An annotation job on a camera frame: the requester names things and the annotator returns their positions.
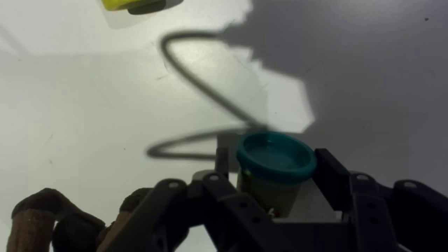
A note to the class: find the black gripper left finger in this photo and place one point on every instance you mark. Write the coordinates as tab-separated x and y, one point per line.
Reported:
161	218

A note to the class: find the teal lid play-doh tub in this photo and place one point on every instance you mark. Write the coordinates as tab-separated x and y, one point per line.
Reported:
272	168

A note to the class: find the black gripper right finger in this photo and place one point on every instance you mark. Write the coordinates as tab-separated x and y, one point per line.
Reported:
406	215

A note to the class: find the pink lid play-doh tub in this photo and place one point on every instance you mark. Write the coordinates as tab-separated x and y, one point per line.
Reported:
139	5

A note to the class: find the brown plush toy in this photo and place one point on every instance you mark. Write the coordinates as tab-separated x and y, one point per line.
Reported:
49	221

